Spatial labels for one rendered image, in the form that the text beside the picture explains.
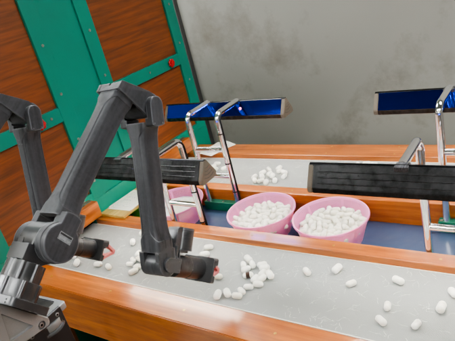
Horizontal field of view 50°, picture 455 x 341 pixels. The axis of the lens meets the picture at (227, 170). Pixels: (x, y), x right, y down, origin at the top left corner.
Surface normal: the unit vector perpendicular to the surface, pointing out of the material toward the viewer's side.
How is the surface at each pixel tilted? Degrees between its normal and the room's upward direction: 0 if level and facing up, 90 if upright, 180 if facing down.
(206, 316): 0
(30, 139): 96
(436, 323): 0
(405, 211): 90
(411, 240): 0
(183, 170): 58
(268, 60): 90
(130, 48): 90
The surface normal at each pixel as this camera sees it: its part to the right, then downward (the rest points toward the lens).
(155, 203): 0.78, -0.02
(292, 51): -0.47, 0.45
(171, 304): -0.23, -0.89
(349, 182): -0.57, -0.10
